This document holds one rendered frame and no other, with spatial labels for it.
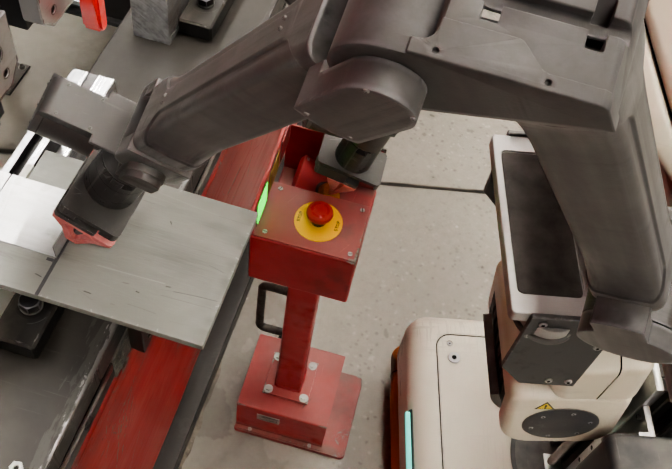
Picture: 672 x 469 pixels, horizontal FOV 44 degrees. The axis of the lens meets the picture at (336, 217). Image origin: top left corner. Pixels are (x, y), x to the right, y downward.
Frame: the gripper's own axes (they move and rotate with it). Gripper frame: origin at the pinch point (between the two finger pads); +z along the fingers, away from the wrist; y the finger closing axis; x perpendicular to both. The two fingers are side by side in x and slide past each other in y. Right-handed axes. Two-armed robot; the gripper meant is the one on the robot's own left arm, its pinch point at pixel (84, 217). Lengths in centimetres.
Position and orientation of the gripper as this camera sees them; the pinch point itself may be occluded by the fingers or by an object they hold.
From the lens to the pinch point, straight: 95.8
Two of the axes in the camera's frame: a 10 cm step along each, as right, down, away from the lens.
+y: -2.8, 7.7, -5.8
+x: 8.0, 5.2, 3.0
